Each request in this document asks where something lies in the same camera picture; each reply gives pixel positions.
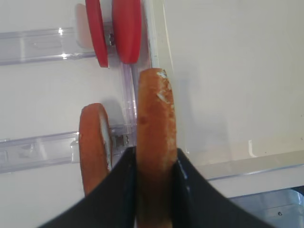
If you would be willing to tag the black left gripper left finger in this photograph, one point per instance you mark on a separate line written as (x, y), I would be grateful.
(110, 205)

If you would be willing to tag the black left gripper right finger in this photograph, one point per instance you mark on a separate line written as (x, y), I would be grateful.
(195, 203)

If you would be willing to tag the toasted round bread slice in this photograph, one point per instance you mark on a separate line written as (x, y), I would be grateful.
(156, 150)

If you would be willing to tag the toasted bread slice in rack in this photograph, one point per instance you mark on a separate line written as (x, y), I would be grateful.
(95, 146)

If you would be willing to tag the clear acrylic left rack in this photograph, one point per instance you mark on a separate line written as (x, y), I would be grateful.
(46, 78)

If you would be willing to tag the white rectangular tray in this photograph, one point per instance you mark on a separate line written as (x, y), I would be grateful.
(237, 70)

